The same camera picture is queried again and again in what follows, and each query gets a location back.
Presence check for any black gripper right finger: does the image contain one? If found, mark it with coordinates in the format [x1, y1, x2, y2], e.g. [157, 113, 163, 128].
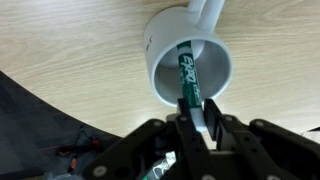
[203, 98, 320, 180]

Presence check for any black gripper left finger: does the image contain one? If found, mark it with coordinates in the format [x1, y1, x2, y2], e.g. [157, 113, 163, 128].
[83, 98, 219, 180]

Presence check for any green dry erase marker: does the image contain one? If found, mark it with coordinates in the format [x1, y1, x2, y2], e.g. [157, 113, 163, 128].
[175, 40, 207, 133]

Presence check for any white ceramic mug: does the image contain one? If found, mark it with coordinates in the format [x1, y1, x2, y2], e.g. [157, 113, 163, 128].
[143, 0, 234, 108]

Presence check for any white plastic bag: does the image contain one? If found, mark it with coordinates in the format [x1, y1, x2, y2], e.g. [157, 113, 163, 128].
[151, 151, 178, 179]

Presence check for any black clamp orange handle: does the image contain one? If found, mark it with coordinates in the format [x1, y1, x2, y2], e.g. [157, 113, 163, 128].
[56, 151, 79, 174]
[78, 128, 103, 151]

